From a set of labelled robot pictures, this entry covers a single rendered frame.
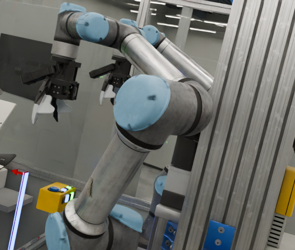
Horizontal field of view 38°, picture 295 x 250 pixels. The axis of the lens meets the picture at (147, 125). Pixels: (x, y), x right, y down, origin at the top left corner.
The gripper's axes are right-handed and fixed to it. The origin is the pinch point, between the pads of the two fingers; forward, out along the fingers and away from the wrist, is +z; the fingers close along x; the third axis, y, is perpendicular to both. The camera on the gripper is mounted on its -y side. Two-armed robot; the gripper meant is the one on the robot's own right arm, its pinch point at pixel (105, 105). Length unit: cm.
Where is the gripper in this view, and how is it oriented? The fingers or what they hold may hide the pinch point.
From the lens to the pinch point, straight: 176.0
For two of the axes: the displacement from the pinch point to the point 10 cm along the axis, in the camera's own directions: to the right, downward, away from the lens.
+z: -2.2, 9.7, 1.1
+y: 9.4, 2.4, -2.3
